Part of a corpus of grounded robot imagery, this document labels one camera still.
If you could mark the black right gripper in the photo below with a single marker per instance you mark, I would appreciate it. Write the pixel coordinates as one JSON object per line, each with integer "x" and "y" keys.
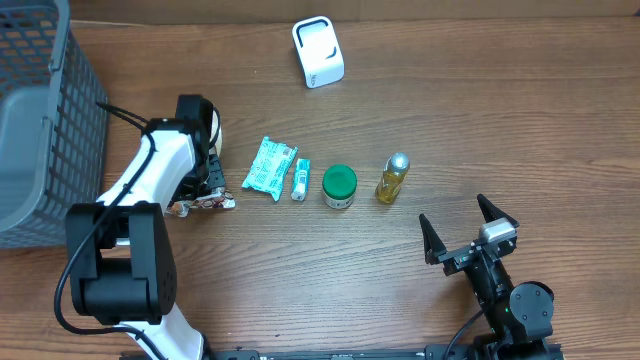
{"x": 458, "y": 257}

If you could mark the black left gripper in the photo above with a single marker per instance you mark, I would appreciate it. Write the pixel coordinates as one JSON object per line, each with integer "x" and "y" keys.
{"x": 214, "y": 179}

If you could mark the brown and white snack bag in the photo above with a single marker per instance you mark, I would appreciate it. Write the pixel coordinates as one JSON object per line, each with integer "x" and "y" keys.
{"x": 221, "y": 198}

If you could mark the teal snack packet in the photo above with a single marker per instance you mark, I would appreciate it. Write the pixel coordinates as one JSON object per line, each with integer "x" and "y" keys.
{"x": 270, "y": 167}

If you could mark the yellow dish soap bottle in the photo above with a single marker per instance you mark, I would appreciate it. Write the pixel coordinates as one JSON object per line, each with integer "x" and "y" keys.
{"x": 393, "y": 175}

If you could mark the green white tissue pack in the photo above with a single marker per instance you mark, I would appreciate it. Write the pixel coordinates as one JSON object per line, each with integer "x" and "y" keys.
{"x": 300, "y": 183}

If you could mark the green lid seasoning jar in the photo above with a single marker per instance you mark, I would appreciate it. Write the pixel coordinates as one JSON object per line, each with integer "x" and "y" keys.
{"x": 339, "y": 186}

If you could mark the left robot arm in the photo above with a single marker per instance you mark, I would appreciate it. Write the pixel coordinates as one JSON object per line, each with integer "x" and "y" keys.
{"x": 121, "y": 275}

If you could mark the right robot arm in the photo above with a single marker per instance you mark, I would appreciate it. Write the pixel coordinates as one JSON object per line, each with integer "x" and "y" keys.
{"x": 513, "y": 322}

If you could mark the white barcode scanner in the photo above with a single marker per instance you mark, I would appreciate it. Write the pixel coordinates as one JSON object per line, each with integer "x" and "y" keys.
{"x": 318, "y": 51}

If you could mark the grey plastic mesh basket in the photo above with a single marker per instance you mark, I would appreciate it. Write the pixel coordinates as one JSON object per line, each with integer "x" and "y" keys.
{"x": 53, "y": 135}

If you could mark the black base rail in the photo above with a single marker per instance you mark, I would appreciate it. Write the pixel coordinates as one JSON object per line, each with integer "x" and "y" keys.
{"x": 340, "y": 355}

